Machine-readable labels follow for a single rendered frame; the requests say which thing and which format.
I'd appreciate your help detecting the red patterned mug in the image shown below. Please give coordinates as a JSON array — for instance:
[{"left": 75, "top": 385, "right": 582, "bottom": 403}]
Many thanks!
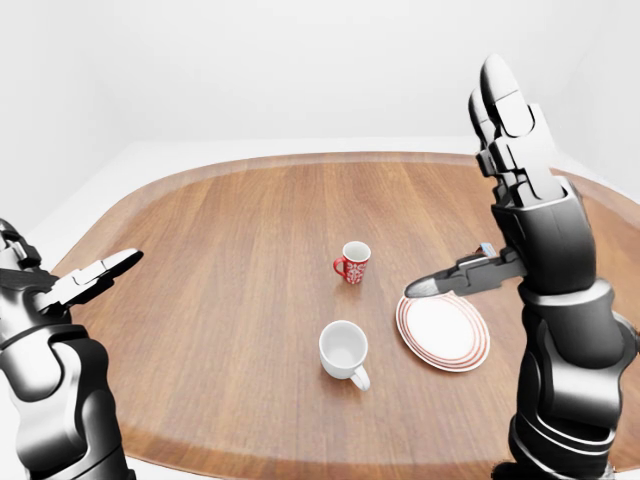
[{"left": 332, "top": 240, "right": 373, "bottom": 287}]

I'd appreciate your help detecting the white mug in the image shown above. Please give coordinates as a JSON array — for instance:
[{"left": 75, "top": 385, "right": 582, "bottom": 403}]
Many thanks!
[{"left": 318, "top": 319, "right": 372, "bottom": 393}]

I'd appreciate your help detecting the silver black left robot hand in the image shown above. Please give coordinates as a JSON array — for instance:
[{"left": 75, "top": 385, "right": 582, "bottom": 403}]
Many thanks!
[{"left": 0, "top": 218, "right": 145, "bottom": 352}]

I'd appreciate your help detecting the white plate with red rings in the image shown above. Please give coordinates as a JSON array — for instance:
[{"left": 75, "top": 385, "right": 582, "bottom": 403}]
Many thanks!
[{"left": 395, "top": 292, "right": 492, "bottom": 374}]

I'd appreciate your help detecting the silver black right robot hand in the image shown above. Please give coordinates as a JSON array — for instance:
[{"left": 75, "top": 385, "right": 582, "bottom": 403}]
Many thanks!
[{"left": 403, "top": 53, "right": 599, "bottom": 304}]

